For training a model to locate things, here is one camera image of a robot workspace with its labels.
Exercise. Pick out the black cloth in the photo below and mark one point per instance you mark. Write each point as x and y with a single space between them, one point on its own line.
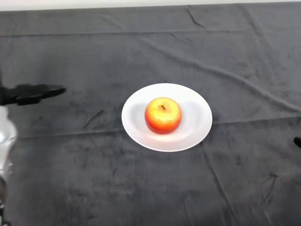
150 188

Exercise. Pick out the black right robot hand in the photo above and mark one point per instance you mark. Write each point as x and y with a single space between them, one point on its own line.
298 142

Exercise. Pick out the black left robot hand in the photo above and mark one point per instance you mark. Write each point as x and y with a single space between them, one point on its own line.
28 94

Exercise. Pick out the white round plate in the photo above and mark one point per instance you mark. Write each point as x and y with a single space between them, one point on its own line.
197 122

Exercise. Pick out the red yellow apple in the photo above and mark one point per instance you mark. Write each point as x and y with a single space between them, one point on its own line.
163 116

